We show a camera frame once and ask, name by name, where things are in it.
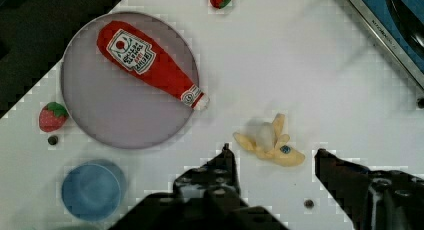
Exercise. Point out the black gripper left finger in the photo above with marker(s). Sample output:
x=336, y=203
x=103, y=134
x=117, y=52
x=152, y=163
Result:
x=219, y=172

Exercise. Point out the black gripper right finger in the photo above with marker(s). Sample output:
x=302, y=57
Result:
x=372, y=199

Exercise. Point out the yellow plush peeled banana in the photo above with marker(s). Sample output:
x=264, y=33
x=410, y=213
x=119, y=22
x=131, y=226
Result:
x=269, y=143

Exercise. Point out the blue plastic cup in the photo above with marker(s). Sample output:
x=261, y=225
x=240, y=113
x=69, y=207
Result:
x=94, y=190

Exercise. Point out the lavender round plate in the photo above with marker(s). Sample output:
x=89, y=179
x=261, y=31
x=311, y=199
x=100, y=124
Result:
x=112, y=106

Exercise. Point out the red plush ketchup bottle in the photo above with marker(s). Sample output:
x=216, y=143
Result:
x=140, y=56

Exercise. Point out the light red plush strawberry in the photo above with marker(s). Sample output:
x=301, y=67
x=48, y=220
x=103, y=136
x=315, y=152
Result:
x=52, y=117

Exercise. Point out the silver toaster oven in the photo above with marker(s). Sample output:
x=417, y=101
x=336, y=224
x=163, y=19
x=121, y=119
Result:
x=399, y=26

